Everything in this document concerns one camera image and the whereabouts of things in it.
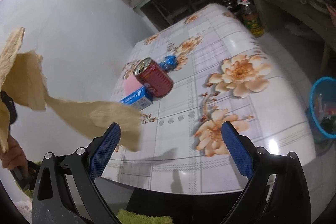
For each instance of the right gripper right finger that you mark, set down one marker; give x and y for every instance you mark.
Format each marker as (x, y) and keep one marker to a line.
(276, 191)

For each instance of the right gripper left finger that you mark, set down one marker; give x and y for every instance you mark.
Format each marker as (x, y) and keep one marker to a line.
(52, 200)

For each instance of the brown paper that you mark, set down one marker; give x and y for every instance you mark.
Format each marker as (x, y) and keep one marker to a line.
(22, 80)

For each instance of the blue white toothpaste box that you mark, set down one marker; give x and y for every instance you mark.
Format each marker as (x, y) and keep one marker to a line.
(140, 99)

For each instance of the pink scouring sponge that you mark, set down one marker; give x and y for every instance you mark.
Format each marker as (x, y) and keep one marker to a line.
(131, 85)

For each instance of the red drink can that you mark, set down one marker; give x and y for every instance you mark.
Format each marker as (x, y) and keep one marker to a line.
(153, 78)

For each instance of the blue wrapper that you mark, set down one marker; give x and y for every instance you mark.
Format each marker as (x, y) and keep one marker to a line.
(169, 63)

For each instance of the blue plastic trash basket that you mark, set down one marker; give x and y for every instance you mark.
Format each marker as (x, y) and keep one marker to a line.
(321, 110)

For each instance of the bare left hand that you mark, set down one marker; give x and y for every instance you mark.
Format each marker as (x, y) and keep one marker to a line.
(14, 157)

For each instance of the green fuzzy sleeve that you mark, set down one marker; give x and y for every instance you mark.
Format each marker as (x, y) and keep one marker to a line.
(126, 217)

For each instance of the floral tablecloth table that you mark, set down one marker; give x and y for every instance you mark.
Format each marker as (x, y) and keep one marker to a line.
(222, 75)

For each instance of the cooking oil bottle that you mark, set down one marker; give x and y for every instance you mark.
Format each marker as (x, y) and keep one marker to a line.
(251, 18)

